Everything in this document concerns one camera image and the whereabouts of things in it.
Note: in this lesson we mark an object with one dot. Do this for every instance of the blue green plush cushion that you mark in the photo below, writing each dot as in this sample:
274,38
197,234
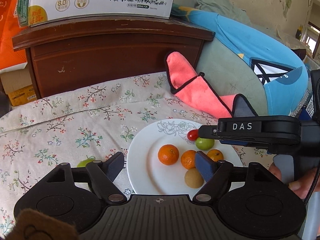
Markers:
247,59

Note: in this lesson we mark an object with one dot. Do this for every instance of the brown longan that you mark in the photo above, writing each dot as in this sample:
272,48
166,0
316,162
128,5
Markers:
193,178

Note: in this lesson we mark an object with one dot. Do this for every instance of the person right hand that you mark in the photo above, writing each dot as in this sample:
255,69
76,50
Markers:
302,185

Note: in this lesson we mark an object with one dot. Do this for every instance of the floral tablecloth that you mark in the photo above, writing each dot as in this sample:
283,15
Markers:
93,122

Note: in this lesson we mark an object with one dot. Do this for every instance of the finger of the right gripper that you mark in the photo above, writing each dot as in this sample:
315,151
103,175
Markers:
208,132

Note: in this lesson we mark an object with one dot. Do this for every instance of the cardboard box yellow label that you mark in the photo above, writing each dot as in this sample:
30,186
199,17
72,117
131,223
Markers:
18,87

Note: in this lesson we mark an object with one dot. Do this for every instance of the brown plush toy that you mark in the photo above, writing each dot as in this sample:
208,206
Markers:
31,224

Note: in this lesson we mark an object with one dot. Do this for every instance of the pink grey cloth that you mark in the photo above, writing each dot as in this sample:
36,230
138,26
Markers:
195,91

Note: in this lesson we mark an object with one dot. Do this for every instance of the green fruit oval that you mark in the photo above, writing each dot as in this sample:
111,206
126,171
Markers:
204,144

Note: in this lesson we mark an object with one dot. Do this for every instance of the red cherry tomato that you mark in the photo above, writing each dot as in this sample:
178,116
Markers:
193,134

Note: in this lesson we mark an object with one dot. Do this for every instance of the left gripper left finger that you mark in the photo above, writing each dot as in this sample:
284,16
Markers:
102,176

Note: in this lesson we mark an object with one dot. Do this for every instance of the lone orange tangerine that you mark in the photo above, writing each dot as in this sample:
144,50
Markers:
168,154

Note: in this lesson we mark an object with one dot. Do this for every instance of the orange box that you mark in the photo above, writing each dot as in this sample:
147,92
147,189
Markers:
10,60

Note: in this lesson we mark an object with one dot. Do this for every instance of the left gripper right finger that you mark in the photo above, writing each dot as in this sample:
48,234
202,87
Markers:
216,176

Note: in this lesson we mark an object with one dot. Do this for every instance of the dark wooden cabinet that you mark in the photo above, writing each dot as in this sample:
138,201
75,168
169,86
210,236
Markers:
71,54

